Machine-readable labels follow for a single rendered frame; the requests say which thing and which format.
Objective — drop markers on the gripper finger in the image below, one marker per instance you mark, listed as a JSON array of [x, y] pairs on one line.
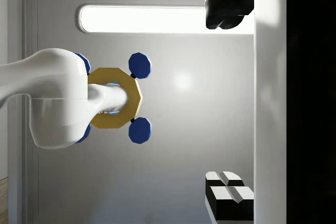
[[228, 3], [231, 203]]

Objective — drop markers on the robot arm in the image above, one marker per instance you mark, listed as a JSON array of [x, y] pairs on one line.
[[52, 98]]

